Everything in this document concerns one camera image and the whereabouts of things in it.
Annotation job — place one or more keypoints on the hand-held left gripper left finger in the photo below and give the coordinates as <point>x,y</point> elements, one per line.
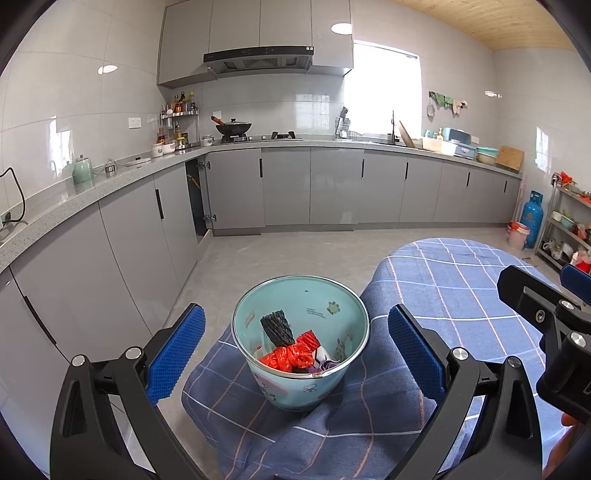
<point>178,350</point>

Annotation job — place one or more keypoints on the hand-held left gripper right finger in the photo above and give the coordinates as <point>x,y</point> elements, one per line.
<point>415,350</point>

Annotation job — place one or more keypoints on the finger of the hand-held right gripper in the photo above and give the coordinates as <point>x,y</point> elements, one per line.
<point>575,277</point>
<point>521,288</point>

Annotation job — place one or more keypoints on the purple wrapper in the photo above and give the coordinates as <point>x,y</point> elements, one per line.
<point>325,366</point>

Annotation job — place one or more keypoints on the black corrugated piece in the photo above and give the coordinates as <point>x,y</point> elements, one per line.
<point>277,328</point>

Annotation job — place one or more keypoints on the red plastic bag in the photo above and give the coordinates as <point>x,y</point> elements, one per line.
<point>279,360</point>

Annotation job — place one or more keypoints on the teal printed bin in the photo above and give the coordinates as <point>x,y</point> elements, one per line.
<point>300,300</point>

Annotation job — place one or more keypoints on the person's right hand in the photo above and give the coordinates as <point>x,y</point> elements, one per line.
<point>572,445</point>

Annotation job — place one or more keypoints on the red plastic container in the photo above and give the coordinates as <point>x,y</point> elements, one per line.
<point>584,263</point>

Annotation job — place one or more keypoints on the pink bucket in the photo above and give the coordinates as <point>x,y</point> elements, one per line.
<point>518,236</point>

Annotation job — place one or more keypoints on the metal storage shelf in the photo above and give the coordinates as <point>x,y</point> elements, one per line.
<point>561,221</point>

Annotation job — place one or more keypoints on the blue plaid tablecloth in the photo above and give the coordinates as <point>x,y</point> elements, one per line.
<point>461,286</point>

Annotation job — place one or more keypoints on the blue gas cylinder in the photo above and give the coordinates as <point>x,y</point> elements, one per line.
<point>532,221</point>

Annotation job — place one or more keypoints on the cardboard box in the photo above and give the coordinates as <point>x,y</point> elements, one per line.
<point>510,158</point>

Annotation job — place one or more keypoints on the teal basin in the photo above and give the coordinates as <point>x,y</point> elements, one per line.
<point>487,156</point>

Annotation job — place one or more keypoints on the blue dish box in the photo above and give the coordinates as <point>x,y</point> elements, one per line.
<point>464,145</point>

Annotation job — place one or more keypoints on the white basin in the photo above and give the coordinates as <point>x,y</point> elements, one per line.
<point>438,145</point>

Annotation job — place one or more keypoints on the grey lower kitchen cabinets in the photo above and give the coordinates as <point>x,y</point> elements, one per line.
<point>332,184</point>

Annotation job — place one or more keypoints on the wooden cutting board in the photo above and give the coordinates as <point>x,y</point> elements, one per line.
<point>407,135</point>

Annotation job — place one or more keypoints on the small metal container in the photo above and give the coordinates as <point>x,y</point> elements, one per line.
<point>111,169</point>

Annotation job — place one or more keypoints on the white ceramic pot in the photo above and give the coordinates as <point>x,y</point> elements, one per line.
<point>162,151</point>

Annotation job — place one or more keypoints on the hanging cloths on hooks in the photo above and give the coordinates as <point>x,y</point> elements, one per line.
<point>445,100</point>

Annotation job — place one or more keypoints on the teal jar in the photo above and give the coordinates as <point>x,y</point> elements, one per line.
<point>83,170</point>

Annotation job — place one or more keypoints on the black faucet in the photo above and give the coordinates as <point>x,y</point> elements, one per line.
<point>393,129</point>

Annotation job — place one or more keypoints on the metal spice rack with bottles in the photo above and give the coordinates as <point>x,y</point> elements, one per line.
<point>180,122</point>

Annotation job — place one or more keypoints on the black wok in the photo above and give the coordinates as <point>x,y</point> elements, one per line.
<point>234,127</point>

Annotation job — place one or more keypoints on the knife rack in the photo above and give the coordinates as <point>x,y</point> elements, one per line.
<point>342,124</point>

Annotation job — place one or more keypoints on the gas stove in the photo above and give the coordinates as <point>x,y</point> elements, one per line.
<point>281,136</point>

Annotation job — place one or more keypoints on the bright window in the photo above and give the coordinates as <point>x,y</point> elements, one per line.
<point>383,90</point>

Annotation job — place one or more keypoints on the black range hood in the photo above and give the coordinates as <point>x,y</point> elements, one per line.
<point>258,59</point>

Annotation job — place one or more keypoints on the grey upper cabinets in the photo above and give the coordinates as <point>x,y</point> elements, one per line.
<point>254,27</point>

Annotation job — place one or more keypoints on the white wall socket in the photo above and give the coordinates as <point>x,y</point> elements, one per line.
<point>134,122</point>

